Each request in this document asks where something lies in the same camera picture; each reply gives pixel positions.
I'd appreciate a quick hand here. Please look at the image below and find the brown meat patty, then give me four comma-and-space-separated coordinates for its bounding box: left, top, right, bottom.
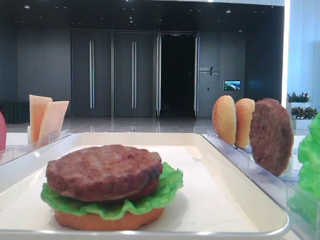
249, 98, 294, 176
46, 144, 163, 202

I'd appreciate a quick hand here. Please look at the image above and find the green lettuce leaf on tray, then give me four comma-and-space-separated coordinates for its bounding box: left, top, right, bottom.
40, 162, 183, 221

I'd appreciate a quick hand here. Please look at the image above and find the orange cheese slice right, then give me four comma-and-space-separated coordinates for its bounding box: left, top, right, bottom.
38, 101, 69, 140

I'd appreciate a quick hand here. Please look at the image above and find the orange cheese slice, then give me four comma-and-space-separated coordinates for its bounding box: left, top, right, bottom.
29, 94, 53, 143
38, 101, 69, 140

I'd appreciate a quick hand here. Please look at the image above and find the orange cheese slice left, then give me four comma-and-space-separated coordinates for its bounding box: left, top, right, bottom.
29, 94, 53, 143

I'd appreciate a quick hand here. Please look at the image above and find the bottom bun slice under lettuce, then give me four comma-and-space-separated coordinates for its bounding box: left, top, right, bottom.
54, 208, 164, 231

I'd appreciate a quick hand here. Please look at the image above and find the red tomato slice upright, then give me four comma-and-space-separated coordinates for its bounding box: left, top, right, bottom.
0, 112, 7, 151

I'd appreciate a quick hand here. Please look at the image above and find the green lettuce leaf upright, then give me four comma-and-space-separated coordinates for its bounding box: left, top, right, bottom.
288, 115, 320, 226

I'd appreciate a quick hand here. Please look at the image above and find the tan bun slice inner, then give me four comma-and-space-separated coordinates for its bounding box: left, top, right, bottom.
212, 95, 237, 146

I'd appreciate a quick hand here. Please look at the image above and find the tan bun slice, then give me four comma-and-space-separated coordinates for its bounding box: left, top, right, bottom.
212, 95, 237, 146
235, 98, 255, 149

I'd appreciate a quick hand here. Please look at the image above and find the dark double door middle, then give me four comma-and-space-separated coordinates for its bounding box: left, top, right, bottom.
114, 32, 154, 117

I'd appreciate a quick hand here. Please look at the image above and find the dark double door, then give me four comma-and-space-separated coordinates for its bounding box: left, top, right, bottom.
114, 32, 154, 117
71, 31, 111, 117

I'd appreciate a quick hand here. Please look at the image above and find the tan bun slice outer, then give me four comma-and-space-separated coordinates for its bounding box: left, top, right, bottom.
235, 98, 255, 149

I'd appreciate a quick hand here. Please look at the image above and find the white rectangular metal tray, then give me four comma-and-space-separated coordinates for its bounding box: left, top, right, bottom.
0, 133, 290, 240

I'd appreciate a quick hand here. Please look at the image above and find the dark double door left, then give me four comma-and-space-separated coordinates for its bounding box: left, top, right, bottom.
71, 31, 111, 117

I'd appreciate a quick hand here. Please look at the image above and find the potted flower planter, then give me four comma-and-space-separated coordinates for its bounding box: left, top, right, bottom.
286, 92, 318, 130

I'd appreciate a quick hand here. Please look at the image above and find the clear acrylic rack left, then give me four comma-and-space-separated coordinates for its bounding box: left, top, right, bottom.
0, 126, 71, 166

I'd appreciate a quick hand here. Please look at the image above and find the clear acrylic rack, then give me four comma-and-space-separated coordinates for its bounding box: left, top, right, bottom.
0, 126, 71, 166
205, 130, 320, 240

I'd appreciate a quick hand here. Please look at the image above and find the clear acrylic rack right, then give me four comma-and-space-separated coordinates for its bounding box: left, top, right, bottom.
205, 130, 320, 240

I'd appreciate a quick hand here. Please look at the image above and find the wall display screen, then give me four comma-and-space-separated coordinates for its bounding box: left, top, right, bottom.
223, 80, 241, 91

